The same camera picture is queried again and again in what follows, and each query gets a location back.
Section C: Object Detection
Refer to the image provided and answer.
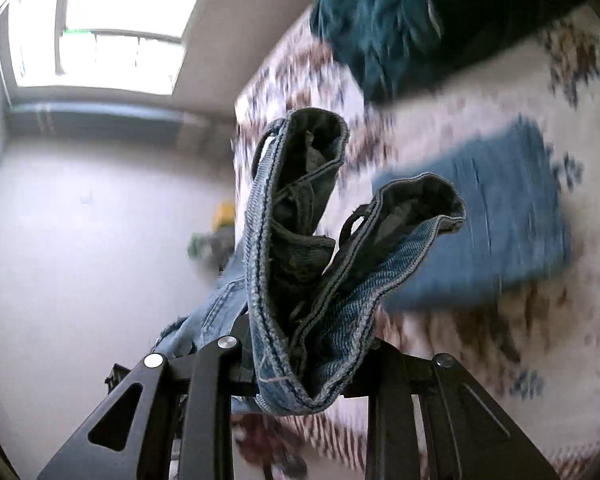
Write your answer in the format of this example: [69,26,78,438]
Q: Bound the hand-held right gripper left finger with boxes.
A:
[36,310,261,480]

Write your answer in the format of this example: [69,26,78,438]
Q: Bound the folded blue denim garment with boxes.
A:
[371,116,573,313]

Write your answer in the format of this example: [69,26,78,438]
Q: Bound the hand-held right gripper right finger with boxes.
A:
[350,336,562,480]

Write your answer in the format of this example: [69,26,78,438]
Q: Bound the blue denim jeans pants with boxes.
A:
[152,107,467,417]

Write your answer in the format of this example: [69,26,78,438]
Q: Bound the floral patterned bed sheet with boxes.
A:
[232,2,600,480]

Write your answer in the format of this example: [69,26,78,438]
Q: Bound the dark teal cloth pile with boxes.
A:
[310,0,588,105]

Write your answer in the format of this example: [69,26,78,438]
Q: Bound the yellow and green object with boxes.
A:
[187,201,238,266]

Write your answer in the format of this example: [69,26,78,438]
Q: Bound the window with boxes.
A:
[7,0,218,96]

